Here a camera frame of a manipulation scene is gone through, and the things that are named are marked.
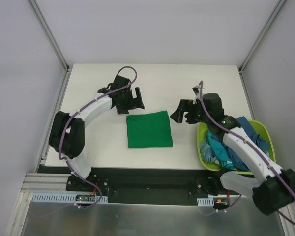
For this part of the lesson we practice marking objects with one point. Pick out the aluminium frame post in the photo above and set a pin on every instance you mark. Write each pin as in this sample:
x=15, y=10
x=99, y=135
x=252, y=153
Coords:
x=263, y=33
x=48, y=33

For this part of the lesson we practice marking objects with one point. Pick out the front aluminium rail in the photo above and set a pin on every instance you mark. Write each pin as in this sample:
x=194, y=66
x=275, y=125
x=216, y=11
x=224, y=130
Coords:
x=44, y=183

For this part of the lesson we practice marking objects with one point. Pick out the light blue t shirt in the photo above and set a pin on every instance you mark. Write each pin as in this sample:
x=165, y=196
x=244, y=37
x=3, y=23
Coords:
x=207, y=153

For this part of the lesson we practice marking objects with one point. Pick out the right aluminium frame post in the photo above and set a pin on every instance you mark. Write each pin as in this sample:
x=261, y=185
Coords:
x=263, y=33

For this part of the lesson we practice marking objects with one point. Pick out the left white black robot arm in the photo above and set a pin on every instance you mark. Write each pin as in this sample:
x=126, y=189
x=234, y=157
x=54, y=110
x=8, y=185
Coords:
x=67, y=135

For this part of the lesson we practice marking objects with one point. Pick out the green t shirt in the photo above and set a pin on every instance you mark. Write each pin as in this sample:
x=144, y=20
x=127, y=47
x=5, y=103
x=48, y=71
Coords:
x=149, y=130

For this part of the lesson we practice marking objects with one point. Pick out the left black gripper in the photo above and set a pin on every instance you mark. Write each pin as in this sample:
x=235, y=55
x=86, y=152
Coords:
x=129, y=101

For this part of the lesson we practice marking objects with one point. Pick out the dark blue t shirt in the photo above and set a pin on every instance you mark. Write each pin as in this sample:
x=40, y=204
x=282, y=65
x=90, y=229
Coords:
x=256, y=139

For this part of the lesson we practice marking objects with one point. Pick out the left white cable duct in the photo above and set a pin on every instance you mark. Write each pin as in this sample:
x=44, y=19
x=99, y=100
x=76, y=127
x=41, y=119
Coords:
x=68, y=198

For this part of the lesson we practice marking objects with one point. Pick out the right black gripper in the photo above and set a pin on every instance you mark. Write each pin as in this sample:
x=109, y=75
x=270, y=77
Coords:
x=189, y=113

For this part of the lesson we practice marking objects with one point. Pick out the left aluminium frame post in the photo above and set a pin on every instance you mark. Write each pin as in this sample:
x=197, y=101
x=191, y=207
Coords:
x=48, y=33

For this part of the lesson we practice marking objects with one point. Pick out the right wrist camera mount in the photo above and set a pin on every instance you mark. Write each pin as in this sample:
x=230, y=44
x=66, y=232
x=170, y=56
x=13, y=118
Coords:
x=198, y=91

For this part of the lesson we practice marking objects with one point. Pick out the white cable duct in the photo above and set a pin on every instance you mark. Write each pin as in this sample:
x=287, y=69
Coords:
x=205, y=202
x=68, y=198

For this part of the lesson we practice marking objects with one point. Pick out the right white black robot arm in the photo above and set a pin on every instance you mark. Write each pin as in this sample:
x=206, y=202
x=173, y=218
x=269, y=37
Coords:
x=272, y=187

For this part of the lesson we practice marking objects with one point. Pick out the right white cable duct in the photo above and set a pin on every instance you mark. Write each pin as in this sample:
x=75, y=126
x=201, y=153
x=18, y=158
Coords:
x=205, y=202

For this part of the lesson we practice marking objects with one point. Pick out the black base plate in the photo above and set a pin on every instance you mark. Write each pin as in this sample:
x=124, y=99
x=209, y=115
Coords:
x=150, y=186

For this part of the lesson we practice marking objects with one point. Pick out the teal t shirt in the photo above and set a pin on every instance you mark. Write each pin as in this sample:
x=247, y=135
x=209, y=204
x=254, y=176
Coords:
x=220, y=151

